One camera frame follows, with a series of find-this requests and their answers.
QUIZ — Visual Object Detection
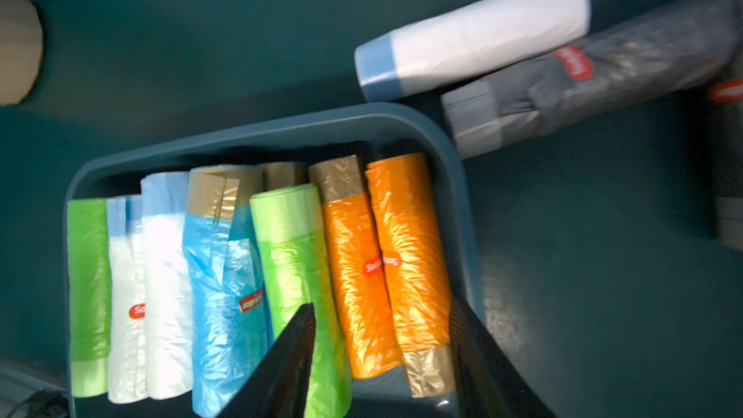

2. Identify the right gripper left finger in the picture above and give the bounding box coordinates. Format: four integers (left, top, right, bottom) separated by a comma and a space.
220, 303, 317, 418

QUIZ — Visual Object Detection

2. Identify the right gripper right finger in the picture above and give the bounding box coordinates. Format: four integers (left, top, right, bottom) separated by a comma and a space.
449, 298, 555, 418

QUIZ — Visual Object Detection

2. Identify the blue trash bag roll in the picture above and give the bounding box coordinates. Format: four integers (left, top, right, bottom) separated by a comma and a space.
260, 162, 309, 191
182, 164, 270, 417

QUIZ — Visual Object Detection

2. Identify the orange trash bag roll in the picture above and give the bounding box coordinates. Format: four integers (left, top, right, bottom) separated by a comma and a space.
309, 155, 402, 379
366, 154, 456, 398

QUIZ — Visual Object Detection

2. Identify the white trash bag roll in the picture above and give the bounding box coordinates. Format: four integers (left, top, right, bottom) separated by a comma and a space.
140, 171, 193, 400
106, 195, 148, 404

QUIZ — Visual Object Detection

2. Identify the green trash bag roll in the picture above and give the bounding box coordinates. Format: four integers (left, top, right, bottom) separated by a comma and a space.
250, 184, 353, 417
67, 199, 112, 398

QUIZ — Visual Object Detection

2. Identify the dark teal storage box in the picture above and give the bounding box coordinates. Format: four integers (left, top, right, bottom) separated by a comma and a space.
65, 103, 485, 417

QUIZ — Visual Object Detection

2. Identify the grey trash bag roll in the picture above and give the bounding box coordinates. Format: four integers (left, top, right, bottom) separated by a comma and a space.
707, 0, 743, 252
441, 0, 739, 159

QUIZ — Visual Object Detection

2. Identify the white roll lying flat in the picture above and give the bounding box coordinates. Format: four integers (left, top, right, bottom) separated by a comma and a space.
354, 0, 592, 103

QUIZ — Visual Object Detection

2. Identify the flower pot with plant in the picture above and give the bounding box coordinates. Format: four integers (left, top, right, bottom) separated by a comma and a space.
0, 0, 44, 106

